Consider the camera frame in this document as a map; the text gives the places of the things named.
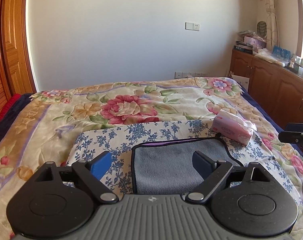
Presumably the wooden side cabinet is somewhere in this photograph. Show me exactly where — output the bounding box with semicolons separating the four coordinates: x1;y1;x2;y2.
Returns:
229;49;303;128

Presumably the floral beige bed blanket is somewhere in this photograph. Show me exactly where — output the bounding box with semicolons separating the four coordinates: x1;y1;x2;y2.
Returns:
0;77;303;239

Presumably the clutter pile on cabinet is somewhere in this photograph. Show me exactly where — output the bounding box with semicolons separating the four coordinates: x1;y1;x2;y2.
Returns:
234;21;303;76

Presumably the purple and grey towel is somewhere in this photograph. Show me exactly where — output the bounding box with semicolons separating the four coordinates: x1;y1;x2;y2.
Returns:
131;134;243;195

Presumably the wooden door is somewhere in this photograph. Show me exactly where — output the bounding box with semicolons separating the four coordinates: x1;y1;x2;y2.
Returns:
0;0;36;113

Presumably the wall socket strip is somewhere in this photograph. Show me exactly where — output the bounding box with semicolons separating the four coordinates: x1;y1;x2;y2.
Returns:
174;72;206;79

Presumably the pink tissue pack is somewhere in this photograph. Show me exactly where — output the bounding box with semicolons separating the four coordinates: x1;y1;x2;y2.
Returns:
211;109;257;146

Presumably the patterned beige curtain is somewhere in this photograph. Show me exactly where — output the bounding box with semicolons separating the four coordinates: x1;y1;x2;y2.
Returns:
264;0;279;50

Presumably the white wall switch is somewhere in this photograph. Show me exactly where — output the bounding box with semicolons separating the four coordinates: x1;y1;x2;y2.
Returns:
185;22;200;31

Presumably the blue floral white cloth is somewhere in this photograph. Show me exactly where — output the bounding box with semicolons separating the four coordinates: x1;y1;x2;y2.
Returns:
67;120;302;204

